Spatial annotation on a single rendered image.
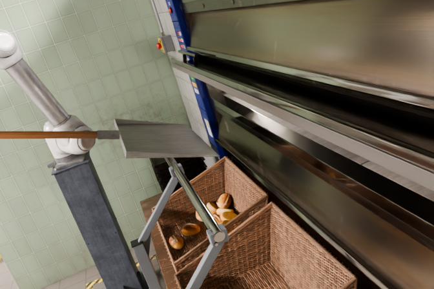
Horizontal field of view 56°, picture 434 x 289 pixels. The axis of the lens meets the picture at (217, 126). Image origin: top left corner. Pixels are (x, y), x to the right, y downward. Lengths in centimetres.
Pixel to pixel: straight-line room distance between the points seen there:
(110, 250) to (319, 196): 168
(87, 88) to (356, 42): 234
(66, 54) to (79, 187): 94
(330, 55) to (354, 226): 50
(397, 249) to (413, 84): 47
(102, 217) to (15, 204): 83
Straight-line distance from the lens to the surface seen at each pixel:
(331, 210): 128
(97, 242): 268
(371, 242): 115
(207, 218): 107
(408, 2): 77
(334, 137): 75
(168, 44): 264
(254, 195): 188
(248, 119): 167
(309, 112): 81
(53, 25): 295
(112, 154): 309
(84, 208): 257
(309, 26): 103
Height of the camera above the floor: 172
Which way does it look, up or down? 19 degrees down
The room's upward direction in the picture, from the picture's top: 17 degrees counter-clockwise
